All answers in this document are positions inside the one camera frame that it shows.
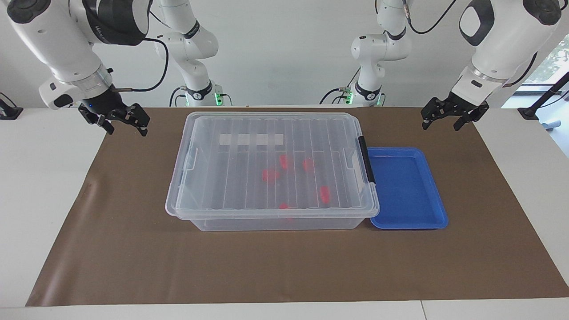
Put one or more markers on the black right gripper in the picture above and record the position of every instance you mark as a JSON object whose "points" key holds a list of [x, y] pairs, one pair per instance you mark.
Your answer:
{"points": [[110, 106]]}

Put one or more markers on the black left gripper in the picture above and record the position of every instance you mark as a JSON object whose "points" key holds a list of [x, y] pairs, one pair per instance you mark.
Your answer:
{"points": [[462, 106]]}

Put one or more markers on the clear ribbed plastic lid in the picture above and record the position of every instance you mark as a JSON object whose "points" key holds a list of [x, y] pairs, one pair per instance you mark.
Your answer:
{"points": [[231, 186]]}

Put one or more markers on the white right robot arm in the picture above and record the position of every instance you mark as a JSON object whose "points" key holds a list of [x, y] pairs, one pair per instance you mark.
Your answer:
{"points": [[53, 44]]}

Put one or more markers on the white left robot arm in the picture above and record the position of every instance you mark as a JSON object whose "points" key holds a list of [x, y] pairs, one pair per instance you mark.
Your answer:
{"points": [[498, 49]]}

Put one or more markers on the blue plastic tray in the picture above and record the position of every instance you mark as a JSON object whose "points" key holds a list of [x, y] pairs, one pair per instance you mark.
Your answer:
{"points": [[406, 191]]}

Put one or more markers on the clear plastic storage box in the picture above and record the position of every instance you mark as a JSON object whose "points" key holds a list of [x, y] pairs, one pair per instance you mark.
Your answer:
{"points": [[266, 224]]}

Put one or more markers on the black stand pole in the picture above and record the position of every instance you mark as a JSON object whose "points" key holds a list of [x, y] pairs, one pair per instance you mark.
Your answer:
{"points": [[531, 111]]}

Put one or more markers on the black table clamp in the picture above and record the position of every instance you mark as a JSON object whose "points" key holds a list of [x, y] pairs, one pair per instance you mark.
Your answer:
{"points": [[11, 113]]}

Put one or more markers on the light blue roll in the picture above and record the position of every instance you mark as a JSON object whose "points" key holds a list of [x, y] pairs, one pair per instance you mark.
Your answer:
{"points": [[553, 124]]}

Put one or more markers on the brown paper mat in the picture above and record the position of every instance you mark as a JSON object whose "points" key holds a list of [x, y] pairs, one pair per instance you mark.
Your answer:
{"points": [[133, 258]]}

